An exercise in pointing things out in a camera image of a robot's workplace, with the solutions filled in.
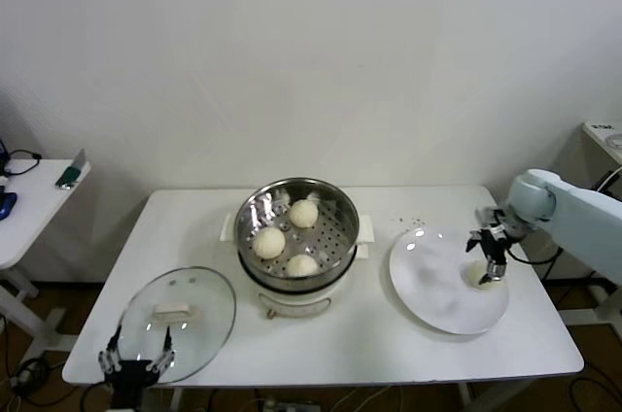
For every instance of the white electric cooker base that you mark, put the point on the white electric cooker base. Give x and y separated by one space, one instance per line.
301 300

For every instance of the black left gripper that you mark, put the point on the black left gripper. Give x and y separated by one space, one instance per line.
128 378

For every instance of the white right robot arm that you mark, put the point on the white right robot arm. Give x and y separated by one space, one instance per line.
583 227

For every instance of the stainless steel steamer basket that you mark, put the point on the stainless steel steamer basket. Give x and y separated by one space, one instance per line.
335 242

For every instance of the white round plate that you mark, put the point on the white round plate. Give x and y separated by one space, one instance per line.
427 285

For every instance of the white floor power strip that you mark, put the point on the white floor power strip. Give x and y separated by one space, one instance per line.
24 375

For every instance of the gray power strip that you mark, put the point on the gray power strip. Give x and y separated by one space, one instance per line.
291 406

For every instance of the white side table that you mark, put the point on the white side table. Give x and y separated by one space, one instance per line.
39 198

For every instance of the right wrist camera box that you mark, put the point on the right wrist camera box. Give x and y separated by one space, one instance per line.
486 216

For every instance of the white steamed baozi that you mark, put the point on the white steamed baozi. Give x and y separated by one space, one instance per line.
268 243
472 273
301 265
303 213

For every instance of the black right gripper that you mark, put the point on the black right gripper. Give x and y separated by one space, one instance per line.
498 239

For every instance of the blue handheld device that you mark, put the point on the blue handheld device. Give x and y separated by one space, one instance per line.
7 203

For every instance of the scattered dark crumbs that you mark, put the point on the scattered dark crumbs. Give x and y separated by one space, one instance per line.
408 222

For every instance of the white shelf table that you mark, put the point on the white shelf table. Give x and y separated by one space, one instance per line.
600 140

